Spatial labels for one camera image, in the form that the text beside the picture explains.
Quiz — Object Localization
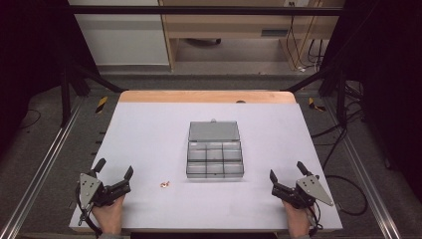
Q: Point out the black metal frame bar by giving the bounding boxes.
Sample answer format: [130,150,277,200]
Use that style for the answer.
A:
[68,5,344,17]

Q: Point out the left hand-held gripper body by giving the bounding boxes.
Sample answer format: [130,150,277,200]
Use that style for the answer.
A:
[79,171,132,211]

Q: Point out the right hand-held gripper cable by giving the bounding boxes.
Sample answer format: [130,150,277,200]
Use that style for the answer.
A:
[307,200,324,237]

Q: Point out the person's right hand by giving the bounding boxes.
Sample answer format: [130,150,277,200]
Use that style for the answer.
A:
[282,199,315,238]

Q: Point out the aluminium floor rail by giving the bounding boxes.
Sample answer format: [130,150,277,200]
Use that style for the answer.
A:
[322,98,404,239]
[0,96,84,239]

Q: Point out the black metal stand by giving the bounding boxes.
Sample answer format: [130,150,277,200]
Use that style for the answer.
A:
[59,63,125,127]
[285,64,349,127]

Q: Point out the white table mat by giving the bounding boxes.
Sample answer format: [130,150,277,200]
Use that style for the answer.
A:
[69,101,343,232]

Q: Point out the clear plastic compartment box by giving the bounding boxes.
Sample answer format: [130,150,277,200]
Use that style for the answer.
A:
[185,119,246,180]

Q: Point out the left hand-held gripper cable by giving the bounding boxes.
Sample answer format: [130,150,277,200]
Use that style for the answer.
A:
[75,183,104,237]

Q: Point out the black floor cable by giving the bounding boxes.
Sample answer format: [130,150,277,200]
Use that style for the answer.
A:
[311,83,370,217]

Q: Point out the wooden desk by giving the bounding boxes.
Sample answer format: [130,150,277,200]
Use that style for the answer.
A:
[158,0,346,73]

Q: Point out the white cabinet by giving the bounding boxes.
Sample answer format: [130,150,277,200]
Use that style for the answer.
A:
[68,0,171,67]

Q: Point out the person's left hand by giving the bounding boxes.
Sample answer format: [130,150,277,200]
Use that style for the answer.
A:
[91,195,125,236]

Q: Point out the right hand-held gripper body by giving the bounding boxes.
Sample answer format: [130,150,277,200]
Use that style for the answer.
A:
[271,174,334,210]

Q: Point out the yellow black tape marker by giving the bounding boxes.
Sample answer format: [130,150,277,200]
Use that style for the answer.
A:
[308,97,327,113]
[95,96,109,115]

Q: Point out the hand-held gripper cable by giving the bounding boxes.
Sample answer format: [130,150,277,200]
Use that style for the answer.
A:
[307,200,324,237]
[75,183,104,237]

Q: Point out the hanging desk cables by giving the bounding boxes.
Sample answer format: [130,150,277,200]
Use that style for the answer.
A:
[286,1,326,73]

